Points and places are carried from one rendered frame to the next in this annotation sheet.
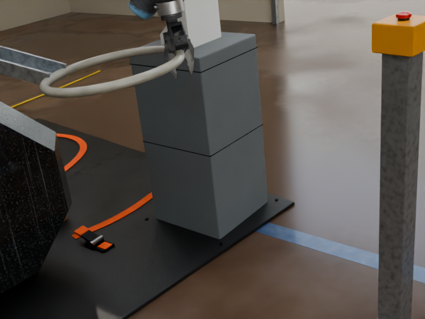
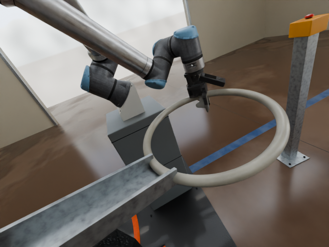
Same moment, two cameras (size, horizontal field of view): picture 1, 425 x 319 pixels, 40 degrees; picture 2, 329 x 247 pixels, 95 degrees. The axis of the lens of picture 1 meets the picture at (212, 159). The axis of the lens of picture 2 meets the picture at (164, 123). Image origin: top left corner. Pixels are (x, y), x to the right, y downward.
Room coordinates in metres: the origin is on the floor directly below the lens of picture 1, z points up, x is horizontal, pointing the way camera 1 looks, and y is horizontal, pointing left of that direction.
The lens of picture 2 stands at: (1.76, 0.75, 1.24)
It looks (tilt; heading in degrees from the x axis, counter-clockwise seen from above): 29 degrees down; 307
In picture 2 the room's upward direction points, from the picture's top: 20 degrees counter-clockwise
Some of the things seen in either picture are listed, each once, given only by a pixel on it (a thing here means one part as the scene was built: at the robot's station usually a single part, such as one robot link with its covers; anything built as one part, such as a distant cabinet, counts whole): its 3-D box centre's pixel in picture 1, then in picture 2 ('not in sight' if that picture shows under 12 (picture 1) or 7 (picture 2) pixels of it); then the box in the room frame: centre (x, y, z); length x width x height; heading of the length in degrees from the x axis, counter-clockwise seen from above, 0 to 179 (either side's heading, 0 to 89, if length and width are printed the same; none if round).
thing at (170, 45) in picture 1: (174, 31); (196, 83); (2.01, 0.08, 1.01); 0.09 x 0.08 x 0.12; 10
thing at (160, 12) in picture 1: (169, 7); (193, 65); (2.00, 0.09, 1.10); 0.10 x 0.09 x 0.05; 100
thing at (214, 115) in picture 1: (203, 132); (151, 153); (2.55, 0.03, 0.42); 0.50 x 0.50 x 0.85; 49
